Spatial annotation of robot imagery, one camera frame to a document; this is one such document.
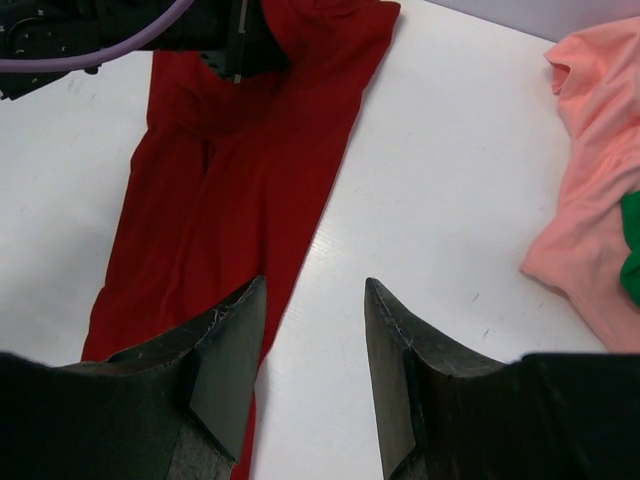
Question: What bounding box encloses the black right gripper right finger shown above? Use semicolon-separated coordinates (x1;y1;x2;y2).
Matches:
364;278;520;479

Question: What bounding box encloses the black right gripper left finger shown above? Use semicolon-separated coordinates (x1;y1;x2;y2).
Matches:
49;275;268;464

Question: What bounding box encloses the red t-shirt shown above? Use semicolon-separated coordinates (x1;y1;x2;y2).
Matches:
79;0;402;480

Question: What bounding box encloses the salmon pink t-shirt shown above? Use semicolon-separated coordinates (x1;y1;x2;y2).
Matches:
520;17;639;353

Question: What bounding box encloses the green t-shirt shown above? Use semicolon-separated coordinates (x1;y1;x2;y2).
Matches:
620;192;640;305

